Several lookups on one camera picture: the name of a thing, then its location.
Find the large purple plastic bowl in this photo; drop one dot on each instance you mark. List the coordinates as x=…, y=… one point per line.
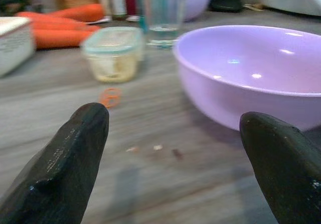
x=250, y=58

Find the white slicer box red label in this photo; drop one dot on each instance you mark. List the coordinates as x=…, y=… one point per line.
x=15, y=43

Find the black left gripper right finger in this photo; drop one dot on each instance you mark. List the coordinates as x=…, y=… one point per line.
x=286, y=168

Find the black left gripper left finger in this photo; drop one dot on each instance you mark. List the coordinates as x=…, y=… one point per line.
x=65, y=163

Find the small bottle white label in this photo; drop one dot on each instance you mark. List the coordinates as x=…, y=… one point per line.
x=118, y=3

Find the teal water bottle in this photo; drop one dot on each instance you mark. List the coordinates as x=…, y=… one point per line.
x=142, y=24

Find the clear drinking glass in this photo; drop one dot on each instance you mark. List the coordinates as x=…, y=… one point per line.
x=163, y=33

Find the small purple plastic bowl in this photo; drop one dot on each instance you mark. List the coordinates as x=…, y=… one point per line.
x=198, y=3

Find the small clear lidded food container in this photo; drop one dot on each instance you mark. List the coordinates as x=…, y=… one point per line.
x=113, y=58

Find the orange carrot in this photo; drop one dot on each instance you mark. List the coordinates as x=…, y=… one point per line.
x=82, y=11
x=60, y=39
x=62, y=27
x=50, y=19

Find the small pale food crumb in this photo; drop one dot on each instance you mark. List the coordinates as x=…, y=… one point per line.
x=131, y=149

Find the orange rubber band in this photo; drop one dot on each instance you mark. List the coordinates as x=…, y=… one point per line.
x=109, y=98

